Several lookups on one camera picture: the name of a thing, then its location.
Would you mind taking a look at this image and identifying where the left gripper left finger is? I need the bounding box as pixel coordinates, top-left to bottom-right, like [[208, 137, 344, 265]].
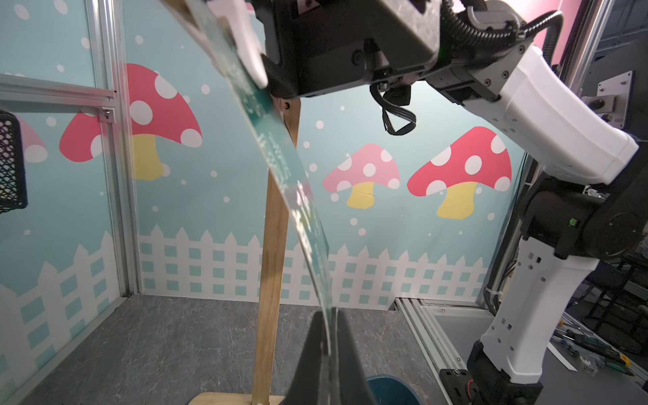
[[281, 312, 330, 405]]

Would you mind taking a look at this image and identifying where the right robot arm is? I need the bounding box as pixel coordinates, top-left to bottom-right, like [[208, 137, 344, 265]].
[[252, 1, 647, 404]]

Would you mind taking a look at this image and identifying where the teal plastic tray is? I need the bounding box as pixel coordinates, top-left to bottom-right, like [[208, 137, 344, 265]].
[[367, 375, 422, 405]]

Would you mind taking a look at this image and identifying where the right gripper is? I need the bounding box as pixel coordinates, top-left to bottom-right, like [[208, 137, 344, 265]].
[[251, 1, 441, 99]]

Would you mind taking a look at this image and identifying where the wooden postcard rack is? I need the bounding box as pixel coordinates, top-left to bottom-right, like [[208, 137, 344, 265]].
[[159, 0, 303, 405]]

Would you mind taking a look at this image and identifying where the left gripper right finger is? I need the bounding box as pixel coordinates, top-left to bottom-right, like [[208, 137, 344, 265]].
[[335, 308, 376, 404]]

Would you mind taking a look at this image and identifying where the black mesh wall basket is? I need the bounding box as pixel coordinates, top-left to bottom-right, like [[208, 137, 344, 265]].
[[0, 110, 28, 214]]

